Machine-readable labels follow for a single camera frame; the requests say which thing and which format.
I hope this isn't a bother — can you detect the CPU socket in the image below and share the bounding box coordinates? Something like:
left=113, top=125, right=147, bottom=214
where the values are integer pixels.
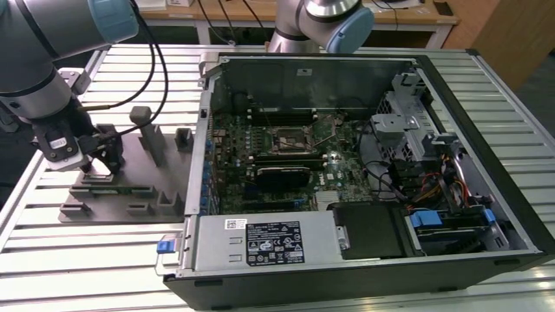
left=268, top=125, right=319, bottom=156

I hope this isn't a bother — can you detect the grey parts rack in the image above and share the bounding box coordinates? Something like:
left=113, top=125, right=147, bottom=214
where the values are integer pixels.
left=59, top=106, right=195, bottom=225

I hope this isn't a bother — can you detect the green RAM stick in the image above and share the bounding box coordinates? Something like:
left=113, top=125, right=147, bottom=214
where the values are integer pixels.
left=88, top=186, right=152, bottom=197

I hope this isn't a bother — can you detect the silver power supply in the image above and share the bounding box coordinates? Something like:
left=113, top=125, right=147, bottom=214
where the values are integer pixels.
left=189, top=214, right=340, bottom=273

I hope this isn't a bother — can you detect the black expansion slot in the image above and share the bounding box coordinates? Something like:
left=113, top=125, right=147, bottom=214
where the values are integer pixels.
left=241, top=201, right=296, bottom=211

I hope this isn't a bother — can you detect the black graphics card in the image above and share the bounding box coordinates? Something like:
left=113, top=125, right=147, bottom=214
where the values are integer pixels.
left=253, top=165, right=312, bottom=192

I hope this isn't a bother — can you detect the wooden desk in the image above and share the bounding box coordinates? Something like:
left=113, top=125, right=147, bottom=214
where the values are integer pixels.
left=137, top=0, right=461, bottom=49

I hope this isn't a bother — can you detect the silver finned heatsink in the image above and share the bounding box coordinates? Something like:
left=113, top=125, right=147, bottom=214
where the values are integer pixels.
left=313, top=190, right=344, bottom=207

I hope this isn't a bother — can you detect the green motherboard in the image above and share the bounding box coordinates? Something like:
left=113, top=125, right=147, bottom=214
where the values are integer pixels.
left=207, top=107, right=377, bottom=215

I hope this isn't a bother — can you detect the black plastic shroud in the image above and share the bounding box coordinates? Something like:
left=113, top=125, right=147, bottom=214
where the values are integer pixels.
left=331, top=201, right=424, bottom=261

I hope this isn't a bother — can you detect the silver metal drive cage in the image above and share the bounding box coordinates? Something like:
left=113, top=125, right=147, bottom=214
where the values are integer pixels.
left=371, top=73, right=441, bottom=163

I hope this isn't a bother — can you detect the black PC case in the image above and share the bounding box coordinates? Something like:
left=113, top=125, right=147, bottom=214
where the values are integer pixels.
left=153, top=48, right=555, bottom=312

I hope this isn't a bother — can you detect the hard disk in blue carrier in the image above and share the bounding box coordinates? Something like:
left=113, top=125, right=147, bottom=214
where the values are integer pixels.
left=405, top=209, right=511, bottom=256

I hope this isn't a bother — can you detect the wooden cabinet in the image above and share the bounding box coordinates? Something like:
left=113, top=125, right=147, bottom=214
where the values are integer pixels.
left=444, top=0, right=555, bottom=92

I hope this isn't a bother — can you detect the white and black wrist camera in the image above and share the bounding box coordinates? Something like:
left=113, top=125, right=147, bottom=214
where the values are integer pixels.
left=36, top=125, right=91, bottom=172

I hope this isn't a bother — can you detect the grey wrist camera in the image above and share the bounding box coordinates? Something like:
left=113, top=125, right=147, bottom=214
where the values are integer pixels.
left=59, top=67, right=91, bottom=96

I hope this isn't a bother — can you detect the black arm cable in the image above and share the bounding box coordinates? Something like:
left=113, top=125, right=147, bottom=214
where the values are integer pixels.
left=80, top=18, right=172, bottom=144
left=80, top=0, right=157, bottom=111

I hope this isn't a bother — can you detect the black wire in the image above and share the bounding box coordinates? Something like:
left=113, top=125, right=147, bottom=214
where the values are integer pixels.
left=357, top=122, right=417, bottom=204

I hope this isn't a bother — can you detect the yellow wire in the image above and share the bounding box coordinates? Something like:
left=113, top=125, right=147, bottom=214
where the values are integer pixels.
left=407, top=181, right=441, bottom=209

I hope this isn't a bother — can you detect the orange wire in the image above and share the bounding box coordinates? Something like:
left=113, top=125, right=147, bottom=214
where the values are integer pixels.
left=457, top=180, right=472, bottom=204

